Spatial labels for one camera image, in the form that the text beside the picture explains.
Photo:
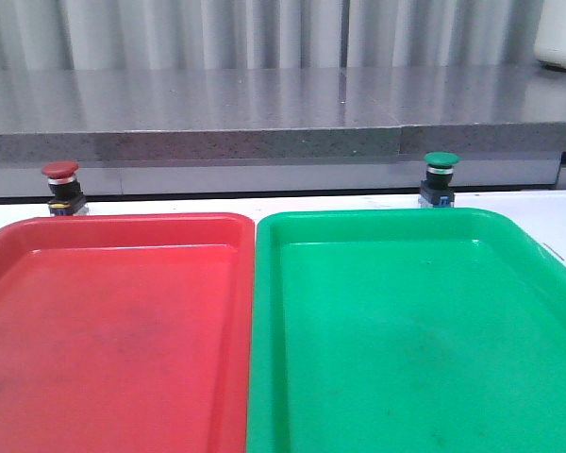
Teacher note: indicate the green plastic tray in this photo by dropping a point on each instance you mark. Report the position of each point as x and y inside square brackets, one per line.
[418, 330]

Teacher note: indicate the green mushroom push button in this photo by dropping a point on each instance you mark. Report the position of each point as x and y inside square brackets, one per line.
[435, 191]

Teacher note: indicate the red plastic tray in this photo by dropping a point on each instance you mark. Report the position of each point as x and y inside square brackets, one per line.
[125, 333]

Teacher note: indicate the white container in background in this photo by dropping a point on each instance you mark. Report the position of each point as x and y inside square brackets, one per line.
[550, 43]

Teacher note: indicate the red mushroom push button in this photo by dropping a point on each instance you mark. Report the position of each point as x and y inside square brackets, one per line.
[68, 198]

